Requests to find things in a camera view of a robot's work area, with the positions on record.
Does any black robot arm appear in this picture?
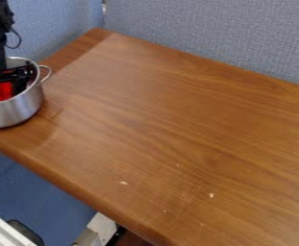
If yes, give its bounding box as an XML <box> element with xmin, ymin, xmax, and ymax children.
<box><xmin>0</xmin><ymin>0</ymin><xmax>32</xmax><ymax>101</ymax></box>

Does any white table leg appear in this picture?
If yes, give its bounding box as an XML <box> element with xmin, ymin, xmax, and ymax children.
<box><xmin>72</xmin><ymin>212</ymin><xmax>116</xmax><ymax>246</ymax></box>

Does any metal pot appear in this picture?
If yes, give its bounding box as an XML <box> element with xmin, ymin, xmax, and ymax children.
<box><xmin>0</xmin><ymin>57</ymin><xmax>52</xmax><ymax>128</ymax></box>

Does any white appliance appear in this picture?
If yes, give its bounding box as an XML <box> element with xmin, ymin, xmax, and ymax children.
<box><xmin>0</xmin><ymin>218</ymin><xmax>36</xmax><ymax>246</ymax></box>

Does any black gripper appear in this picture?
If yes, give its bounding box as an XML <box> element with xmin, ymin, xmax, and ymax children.
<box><xmin>0</xmin><ymin>46</ymin><xmax>36</xmax><ymax>95</ymax></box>

